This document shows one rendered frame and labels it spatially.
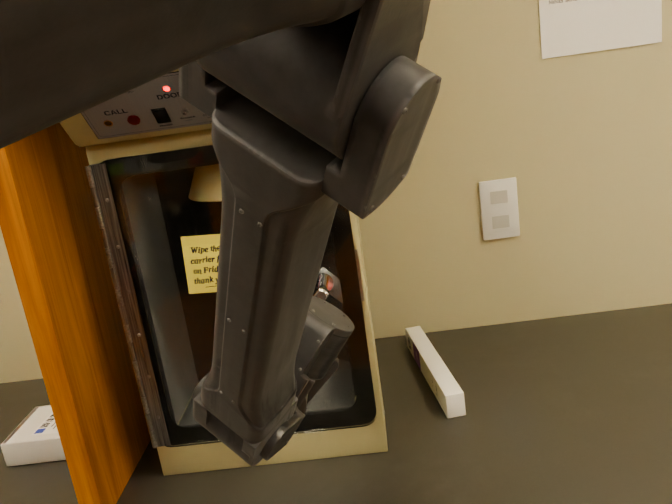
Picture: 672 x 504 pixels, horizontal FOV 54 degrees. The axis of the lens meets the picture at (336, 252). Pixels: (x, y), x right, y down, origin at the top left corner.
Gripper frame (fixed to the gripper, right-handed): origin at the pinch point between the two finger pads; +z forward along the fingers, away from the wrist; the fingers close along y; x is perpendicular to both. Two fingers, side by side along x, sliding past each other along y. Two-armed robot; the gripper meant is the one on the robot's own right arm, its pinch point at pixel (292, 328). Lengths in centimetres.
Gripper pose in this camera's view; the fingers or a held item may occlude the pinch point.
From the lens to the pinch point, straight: 82.2
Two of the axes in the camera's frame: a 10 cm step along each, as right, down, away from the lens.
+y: -7.8, -6.0, -1.5
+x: -6.2, 7.5, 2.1
